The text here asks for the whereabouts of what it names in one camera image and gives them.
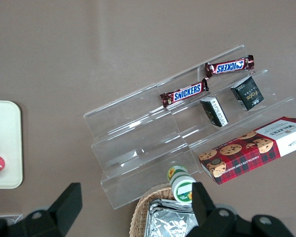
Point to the black box with gold print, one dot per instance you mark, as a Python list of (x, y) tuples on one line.
[(249, 95)]

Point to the Snickers chocolate bar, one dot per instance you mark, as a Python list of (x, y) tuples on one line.
[(229, 66), (185, 92)]

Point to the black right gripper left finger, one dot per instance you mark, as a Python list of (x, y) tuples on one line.
[(64, 209)]

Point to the black box with white side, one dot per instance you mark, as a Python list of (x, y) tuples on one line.
[(215, 112)]

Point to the red tartan Walkers cookie box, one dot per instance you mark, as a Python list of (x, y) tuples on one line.
[(249, 153)]

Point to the wicker basket holding foil trays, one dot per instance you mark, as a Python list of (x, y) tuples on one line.
[(140, 207)]

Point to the cream plastic serving tray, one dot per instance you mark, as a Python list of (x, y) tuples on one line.
[(5, 133)]

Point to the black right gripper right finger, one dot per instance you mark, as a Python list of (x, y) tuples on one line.
[(204, 212)]

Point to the clear acrylic stepped display stand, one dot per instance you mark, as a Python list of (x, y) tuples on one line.
[(138, 138), (273, 86)]

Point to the white green-label yogurt bottle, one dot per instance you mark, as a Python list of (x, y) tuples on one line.
[(181, 182)]

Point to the stack of silver foil trays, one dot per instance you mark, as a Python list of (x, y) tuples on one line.
[(167, 219)]

